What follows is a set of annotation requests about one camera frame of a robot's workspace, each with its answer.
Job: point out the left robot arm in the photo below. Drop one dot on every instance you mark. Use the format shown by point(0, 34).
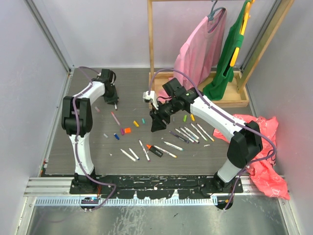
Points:
point(77, 121)

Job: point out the pink white pen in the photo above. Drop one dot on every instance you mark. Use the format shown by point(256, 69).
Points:
point(115, 118)

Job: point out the white pen teal tip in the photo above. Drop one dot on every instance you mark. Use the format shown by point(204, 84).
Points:
point(174, 146)

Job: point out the orange highlighter cap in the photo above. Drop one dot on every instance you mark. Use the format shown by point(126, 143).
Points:
point(127, 130)

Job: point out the grey white pen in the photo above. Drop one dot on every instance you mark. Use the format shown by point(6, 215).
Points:
point(128, 155)

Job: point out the white slotted cable duct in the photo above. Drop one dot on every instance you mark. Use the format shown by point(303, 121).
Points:
point(82, 201)

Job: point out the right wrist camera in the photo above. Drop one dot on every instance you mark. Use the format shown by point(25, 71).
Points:
point(150, 97)

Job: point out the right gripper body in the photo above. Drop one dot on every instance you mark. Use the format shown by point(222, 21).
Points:
point(165, 110)

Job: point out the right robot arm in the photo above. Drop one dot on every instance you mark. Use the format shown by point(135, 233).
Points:
point(244, 138)

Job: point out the blue cap white marker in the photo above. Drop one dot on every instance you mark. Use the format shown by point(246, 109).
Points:
point(189, 135)

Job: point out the red plastic bag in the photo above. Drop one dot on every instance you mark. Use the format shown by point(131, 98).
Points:
point(262, 174)

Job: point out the pink t-shirt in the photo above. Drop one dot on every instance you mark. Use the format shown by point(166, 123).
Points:
point(202, 49)

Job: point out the magenta cap white pen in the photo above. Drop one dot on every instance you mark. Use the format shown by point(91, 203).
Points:
point(144, 150)

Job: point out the yellow cap white marker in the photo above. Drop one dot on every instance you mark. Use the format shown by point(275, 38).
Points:
point(165, 151)

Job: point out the yellow hanger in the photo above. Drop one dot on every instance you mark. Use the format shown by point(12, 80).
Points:
point(239, 30)

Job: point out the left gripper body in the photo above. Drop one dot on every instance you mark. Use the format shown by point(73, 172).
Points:
point(110, 97)

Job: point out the orange black highlighter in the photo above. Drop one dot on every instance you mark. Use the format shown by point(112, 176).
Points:
point(154, 150)

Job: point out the dark purple pen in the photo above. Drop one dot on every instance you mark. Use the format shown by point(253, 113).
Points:
point(179, 137)

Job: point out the orange cap white pen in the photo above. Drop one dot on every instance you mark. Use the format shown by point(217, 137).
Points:
point(205, 132)

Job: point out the grey hanger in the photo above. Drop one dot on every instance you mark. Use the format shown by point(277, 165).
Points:
point(214, 10)

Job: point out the purple cap white marker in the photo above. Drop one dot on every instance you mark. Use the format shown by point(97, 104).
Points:
point(183, 134)

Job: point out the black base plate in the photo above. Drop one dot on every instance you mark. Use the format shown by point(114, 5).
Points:
point(154, 186)

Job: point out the wooden clothes rack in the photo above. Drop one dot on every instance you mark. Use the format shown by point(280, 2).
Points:
point(235, 95)

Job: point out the green t-shirt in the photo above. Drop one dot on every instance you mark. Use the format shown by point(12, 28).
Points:
point(224, 74)

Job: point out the blue band white pen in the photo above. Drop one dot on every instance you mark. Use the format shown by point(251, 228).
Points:
point(134, 154)

